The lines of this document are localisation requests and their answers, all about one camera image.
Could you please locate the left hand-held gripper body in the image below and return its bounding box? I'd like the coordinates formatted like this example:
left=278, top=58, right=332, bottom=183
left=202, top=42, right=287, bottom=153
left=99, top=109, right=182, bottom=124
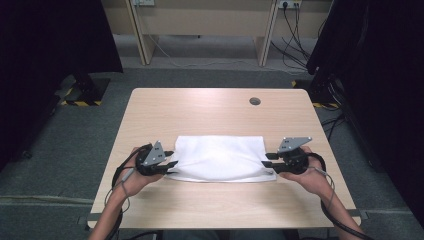
left=135, top=140, right=167, bottom=177

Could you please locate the person's left hand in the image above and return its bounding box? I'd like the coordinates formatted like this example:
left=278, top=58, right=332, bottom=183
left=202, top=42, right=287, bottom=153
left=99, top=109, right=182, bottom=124
left=113, top=147, right=166, bottom=199

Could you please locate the white floor cable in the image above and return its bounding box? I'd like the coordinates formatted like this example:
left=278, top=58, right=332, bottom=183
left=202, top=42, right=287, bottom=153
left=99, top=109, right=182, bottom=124
left=146, top=33, right=298, bottom=73

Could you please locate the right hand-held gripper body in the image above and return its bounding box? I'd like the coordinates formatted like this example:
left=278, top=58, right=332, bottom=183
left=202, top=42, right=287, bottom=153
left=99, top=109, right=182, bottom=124
left=277, top=136, right=313, bottom=175

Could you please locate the person's right hand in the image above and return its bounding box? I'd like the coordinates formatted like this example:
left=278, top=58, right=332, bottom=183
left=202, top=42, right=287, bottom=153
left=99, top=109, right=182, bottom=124
left=279, top=145, right=335, bottom=197

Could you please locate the black power cable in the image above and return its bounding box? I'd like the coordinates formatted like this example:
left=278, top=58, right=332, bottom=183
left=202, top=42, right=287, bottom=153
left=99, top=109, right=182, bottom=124
left=269, top=39, right=309, bottom=69
left=281, top=3, right=312, bottom=71

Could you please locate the white black-trimmed tank top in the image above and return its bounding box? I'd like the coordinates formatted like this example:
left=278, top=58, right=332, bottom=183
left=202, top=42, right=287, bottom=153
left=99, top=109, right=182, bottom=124
left=165, top=134, right=278, bottom=184

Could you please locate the black stand base striped tape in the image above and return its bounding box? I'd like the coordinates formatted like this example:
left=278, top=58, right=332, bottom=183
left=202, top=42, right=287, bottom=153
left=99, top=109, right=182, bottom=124
left=59, top=71, right=111, bottom=107
left=291, top=74, right=342, bottom=110

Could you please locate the black floor cable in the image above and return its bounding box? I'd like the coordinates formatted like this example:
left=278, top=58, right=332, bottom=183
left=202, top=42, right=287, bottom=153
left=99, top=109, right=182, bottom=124
left=321, top=113, right=346, bottom=142

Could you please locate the grey table corner bracket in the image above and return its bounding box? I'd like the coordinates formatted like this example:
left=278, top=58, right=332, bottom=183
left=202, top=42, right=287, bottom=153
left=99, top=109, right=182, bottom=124
left=78, top=212, right=103, bottom=226
left=349, top=208, right=369, bottom=221

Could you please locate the thin grey gripper cable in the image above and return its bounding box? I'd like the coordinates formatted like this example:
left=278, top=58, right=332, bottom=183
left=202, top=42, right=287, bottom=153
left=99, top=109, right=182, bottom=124
left=314, top=166, right=336, bottom=211
left=103, top=168, right=136, bottom=214

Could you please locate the black curtain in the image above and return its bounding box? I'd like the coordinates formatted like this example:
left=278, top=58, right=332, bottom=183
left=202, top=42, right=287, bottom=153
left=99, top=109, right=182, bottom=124
left=0, top=0, right=124, bottom=172
left=305, top=0, right=424, bottom=228

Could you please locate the white power strip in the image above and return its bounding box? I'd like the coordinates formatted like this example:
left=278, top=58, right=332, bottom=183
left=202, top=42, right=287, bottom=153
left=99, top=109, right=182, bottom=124
left=279, top=0, right=303, bottom=9

